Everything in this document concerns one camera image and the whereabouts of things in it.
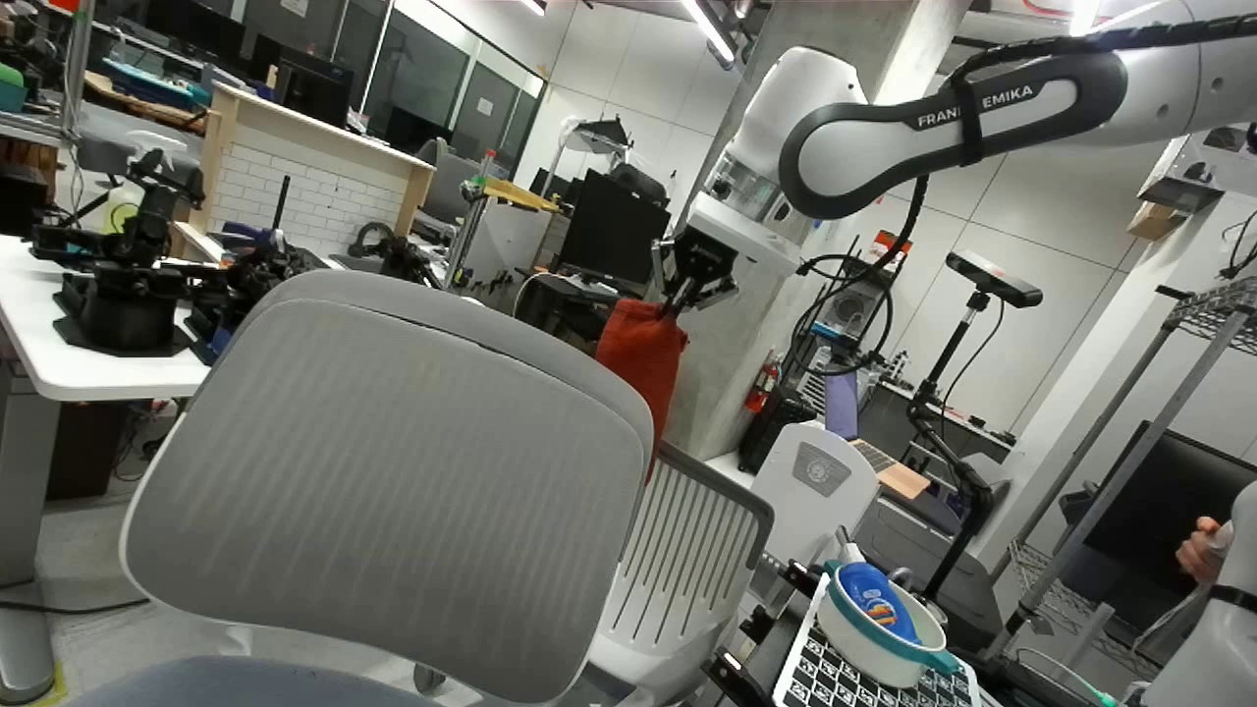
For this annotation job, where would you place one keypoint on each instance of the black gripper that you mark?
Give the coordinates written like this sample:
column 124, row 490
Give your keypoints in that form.
column 703, row 263

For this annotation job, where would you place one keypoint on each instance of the orange cloth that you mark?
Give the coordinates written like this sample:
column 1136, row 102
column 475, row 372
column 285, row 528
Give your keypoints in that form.
column 643, row 358

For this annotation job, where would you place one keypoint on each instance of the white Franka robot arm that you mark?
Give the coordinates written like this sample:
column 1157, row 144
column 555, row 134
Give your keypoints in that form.
column 1178, row 91

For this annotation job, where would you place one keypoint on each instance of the grey mesh back office chair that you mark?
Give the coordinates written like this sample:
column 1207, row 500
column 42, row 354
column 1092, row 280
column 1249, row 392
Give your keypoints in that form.
column 377, row 498

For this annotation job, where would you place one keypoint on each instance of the person bare hand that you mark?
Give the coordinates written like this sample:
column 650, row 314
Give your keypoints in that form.
column 1203, row 551

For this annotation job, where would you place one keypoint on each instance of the black machine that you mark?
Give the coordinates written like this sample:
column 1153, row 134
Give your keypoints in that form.
column 609, row 231

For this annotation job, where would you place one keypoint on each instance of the red fire extinguisher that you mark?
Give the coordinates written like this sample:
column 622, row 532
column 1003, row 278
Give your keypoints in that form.
column 758, row 392

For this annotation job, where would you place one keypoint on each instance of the black desk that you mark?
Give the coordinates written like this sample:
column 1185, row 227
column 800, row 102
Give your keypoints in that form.
column 564, row 296

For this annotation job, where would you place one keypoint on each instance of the purple container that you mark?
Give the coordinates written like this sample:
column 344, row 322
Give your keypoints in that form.
column 842, row 400

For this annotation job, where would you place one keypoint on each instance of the white cabinet yellow top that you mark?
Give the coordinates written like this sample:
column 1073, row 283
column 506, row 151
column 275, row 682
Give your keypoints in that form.
column 505, row 242

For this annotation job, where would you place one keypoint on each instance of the red shelf label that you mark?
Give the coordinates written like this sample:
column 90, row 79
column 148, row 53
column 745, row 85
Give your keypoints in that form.
column 891, row 244

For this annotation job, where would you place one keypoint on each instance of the white plastic jug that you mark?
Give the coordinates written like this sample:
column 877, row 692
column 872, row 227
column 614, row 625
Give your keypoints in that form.
column 809, row 491

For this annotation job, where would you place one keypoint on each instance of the ceiling light strip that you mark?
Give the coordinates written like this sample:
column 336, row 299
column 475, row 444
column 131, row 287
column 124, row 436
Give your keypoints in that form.
column 708, row 32

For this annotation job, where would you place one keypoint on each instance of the brown cardboard box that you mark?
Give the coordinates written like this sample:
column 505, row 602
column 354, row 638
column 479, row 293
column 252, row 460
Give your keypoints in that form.
column 903, row 479

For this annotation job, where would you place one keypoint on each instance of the blue bottle white cap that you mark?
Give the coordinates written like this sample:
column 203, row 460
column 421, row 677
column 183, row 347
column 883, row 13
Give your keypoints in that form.
column 865, row 592

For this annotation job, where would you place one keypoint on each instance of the dark glass partition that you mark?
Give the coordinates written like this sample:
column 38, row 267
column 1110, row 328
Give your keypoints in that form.
column 417, row 71

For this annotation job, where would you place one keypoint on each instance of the white tiled wooden box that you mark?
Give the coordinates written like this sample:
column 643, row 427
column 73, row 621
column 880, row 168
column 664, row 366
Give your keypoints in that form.
column 315, row 198

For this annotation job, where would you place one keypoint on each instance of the white bowl teal rim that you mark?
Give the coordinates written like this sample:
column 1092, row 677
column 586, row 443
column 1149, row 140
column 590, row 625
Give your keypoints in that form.
column 865, row 648

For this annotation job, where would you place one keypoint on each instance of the black mechanical gadget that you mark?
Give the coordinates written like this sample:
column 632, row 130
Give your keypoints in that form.
column 217, row 296

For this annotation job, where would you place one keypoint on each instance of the black flat screen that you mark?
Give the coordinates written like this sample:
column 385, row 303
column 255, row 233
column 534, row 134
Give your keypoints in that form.
column 1139, row 517

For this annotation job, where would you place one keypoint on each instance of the cluttered storage shelf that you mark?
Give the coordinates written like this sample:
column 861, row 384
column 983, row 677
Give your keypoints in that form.
column 144, row 71

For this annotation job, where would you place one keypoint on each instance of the white work table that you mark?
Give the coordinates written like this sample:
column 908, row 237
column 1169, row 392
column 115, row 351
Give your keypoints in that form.
column 78, row 373

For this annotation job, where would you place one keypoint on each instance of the black stereo camera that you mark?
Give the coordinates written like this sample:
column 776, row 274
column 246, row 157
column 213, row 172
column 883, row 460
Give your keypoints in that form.
column 1003, row 280

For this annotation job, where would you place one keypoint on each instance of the black camera tripod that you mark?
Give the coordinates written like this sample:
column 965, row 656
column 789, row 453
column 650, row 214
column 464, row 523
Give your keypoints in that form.
column 967, row 498

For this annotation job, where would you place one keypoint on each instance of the brown wall box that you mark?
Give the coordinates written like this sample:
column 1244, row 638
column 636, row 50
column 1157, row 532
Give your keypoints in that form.
column 1158, row 216

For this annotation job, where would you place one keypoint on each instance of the black camera rig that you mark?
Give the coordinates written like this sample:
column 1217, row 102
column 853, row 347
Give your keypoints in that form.
column 124, row 308

